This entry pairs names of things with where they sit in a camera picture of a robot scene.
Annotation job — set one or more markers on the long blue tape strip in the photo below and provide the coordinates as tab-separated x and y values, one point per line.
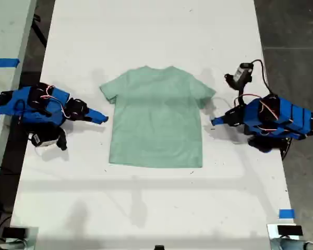
2	63

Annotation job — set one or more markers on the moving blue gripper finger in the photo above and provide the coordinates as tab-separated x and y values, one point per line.
94	120
220	118

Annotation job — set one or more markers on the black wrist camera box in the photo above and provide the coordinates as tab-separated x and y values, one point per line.
45	140
241	73

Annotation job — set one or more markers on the pale green T-shirt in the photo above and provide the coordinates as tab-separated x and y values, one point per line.
156	117

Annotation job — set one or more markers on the tiny black block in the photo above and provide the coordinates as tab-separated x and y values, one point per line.
159	247

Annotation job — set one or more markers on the square blue tape patch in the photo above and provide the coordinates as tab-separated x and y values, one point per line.
287	213

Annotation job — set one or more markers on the small black box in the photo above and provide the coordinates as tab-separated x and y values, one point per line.
289	230
14	232

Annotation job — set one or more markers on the black stand leg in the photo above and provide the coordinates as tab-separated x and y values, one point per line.
40	34

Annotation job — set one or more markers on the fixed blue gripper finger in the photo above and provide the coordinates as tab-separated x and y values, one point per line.
221	123
97	114

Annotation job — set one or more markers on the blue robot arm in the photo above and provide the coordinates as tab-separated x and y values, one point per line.
13	104
297	117

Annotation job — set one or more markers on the silver metal plate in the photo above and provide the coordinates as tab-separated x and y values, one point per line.
32	239
272	230

